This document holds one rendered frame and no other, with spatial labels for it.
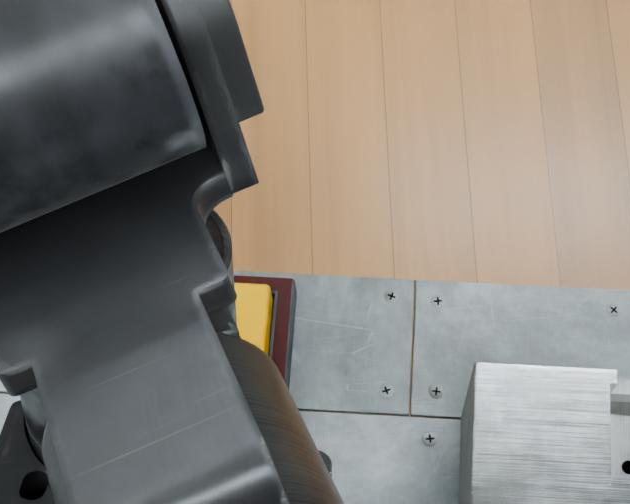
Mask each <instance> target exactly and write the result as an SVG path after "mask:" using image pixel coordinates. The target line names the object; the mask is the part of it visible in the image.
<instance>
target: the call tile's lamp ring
mask: <svg viewBox="0 0 630 504"><path fill-rule="evenodd" d="M234 283H250V284H266V285H269V287H270V289H271V291H278V295H277V307H276V318H275V330H274V342H273V353H272V360H273V362H274V363H275V364H276V366H277V368H278V370H279V371H280V373H281V375H282V377H283V379H284V380H285V368H286V356H287V344H288V331H289V319H290V307H291V295H292V283H293V279H289V278H270V277H250V276H234Z"/></svg>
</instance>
